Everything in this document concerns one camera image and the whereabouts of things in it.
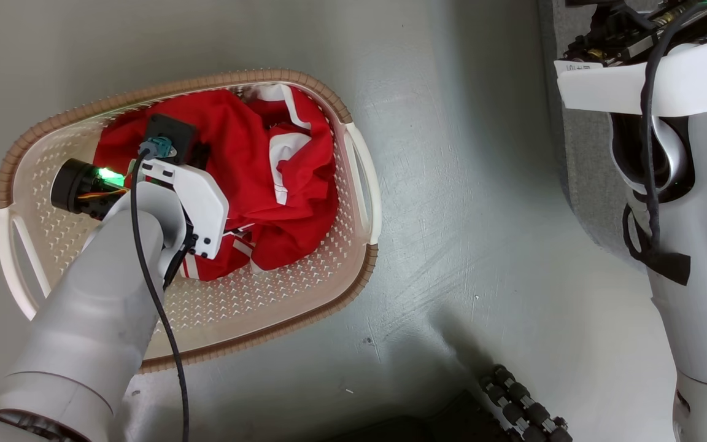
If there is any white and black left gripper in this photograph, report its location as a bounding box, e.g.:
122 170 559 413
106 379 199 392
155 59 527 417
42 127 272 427
50 157 230 260

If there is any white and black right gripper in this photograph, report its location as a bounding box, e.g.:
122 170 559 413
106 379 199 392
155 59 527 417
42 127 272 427
554 0 707 118

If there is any red and white clothing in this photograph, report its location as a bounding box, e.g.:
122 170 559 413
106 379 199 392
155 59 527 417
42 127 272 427
93 84 339 281

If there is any white basket with brown rim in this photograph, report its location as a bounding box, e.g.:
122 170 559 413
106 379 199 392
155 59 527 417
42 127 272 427
0 69 382 374

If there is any grey fabric sofa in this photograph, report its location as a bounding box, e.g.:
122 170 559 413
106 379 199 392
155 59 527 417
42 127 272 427
538 0 652 271

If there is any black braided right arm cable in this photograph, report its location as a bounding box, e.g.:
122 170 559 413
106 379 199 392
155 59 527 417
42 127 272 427
622 0 707 271

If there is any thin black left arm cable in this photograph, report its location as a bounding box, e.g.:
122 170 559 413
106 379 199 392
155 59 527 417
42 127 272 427
129 153 190 442

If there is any teal cable connector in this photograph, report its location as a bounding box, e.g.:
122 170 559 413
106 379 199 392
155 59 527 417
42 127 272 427
139 138 177 161

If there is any black cable strap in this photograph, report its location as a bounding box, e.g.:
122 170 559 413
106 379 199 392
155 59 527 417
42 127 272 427
647 249 692 287

